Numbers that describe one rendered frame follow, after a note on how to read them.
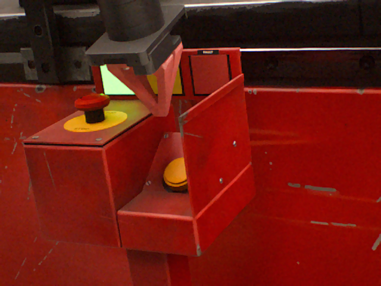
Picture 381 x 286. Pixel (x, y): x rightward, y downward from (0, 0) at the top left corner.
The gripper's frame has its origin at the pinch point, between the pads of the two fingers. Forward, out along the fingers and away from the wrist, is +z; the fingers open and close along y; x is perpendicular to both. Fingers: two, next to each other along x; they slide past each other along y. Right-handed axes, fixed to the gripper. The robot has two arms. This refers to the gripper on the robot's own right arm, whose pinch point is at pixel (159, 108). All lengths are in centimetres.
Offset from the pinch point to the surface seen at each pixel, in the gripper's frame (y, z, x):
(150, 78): 10.2, 2.2, 6.5
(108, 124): 0.5, 2.4, 7.3
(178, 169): 0.1, 7.9, -0.1
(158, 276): -4.6, 19.7, 3.6
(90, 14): 23.2, -0.7, 21.3
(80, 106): 0.3, 0.0, 10.0
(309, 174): 15.5, 19.4, -9.0
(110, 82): 10.1, 2.7, 12.3
